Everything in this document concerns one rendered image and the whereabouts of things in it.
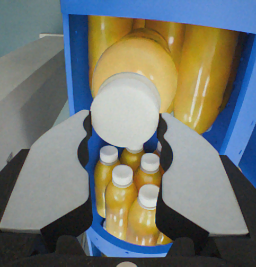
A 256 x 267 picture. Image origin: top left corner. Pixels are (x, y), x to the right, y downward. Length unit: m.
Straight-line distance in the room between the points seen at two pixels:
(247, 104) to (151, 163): 0.26
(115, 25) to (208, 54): 0.14
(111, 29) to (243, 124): 0.21
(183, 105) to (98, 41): 0.15
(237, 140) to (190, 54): 0.12
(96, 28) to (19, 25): 1.25
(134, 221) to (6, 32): 1.45
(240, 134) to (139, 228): 0.25
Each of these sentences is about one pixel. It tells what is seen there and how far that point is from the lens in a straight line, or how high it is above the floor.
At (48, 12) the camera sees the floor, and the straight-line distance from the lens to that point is 1.47.
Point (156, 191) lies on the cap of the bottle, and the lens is 0.37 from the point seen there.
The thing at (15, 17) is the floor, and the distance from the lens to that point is 1.56.
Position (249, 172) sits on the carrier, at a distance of 0.80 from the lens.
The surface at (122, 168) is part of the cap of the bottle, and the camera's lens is 0.41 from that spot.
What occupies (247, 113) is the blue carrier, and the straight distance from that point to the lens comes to 0.23.
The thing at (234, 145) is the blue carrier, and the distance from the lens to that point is 0.25.
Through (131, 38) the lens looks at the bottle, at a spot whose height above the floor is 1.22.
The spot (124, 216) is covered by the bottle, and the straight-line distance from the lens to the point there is 0.46.
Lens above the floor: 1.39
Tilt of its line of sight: 56 degrees down
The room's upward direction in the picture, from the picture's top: 180 degrees clockwise
